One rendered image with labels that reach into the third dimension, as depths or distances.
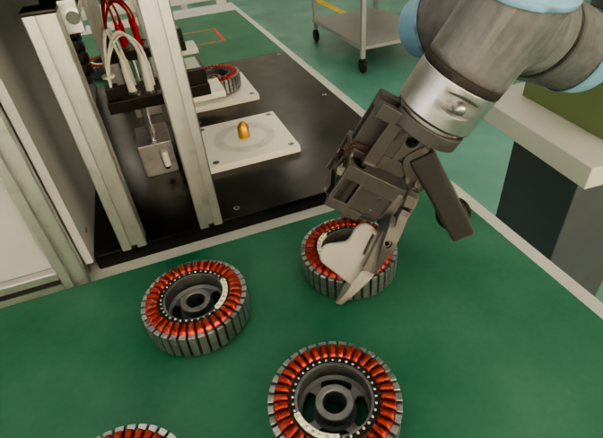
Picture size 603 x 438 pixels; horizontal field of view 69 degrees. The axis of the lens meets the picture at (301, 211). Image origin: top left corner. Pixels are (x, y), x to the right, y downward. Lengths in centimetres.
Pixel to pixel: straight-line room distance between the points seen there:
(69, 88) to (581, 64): 48
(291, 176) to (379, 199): 26
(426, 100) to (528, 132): 51
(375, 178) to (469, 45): 13
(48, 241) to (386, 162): 38
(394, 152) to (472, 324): 20
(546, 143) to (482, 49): 49
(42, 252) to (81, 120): 17
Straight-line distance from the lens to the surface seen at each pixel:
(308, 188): 64
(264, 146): 73
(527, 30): 38
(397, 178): 44
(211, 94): 70
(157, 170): 73
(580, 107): 90
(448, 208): 46
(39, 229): 56
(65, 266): 60
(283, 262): 55
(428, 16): 54
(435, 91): 39
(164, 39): 50
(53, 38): 49
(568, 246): 104
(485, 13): 38
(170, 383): 47
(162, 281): 51
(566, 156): 83
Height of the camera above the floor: 113
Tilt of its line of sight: 37 degrees down
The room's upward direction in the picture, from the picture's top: 5 degrees counter-clockwise
